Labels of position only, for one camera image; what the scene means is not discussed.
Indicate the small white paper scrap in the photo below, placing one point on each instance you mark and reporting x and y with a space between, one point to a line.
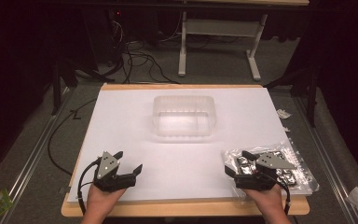
286 129

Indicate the metal floor rail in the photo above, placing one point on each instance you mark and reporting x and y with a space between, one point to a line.
28 168
323 157

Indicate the crumpled white paper scrap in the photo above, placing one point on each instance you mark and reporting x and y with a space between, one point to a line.
283 114

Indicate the black metal stand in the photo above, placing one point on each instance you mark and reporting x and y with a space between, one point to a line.
56 93
312 93

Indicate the clear bag of silver packets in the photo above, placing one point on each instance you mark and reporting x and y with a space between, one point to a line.
298 179

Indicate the white frame desk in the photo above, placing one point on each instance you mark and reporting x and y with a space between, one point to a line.
182 46

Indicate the clear plastic container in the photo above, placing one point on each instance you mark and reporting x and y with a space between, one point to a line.
183 123

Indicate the person's left hand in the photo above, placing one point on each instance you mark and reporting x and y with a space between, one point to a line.
101 200

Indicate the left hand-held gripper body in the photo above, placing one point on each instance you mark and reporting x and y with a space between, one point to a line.
107 166

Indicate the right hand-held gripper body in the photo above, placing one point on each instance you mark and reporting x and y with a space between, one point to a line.
270 161

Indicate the white table sheet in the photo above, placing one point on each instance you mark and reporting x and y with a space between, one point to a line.
167 161

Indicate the person's right hand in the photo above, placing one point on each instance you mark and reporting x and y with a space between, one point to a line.
268 200

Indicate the dark computer tower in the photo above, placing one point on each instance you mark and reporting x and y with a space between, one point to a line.
105 37

